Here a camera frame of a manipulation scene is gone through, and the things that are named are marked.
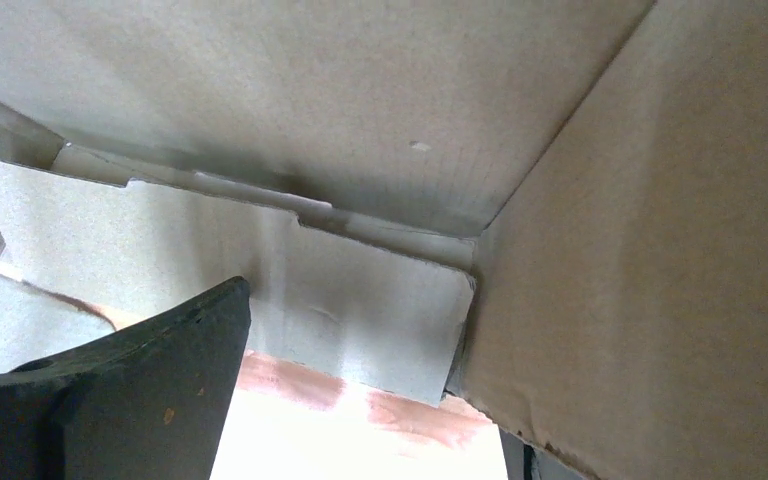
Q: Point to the cardboard box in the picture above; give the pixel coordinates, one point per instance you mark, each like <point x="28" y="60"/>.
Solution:
<point x="558" y="210"/>

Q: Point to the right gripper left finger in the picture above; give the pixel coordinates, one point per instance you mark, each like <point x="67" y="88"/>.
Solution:
<point x="147" y="402"/>

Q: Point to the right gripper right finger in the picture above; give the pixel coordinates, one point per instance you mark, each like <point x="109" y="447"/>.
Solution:
<point x="523" y="462"/>

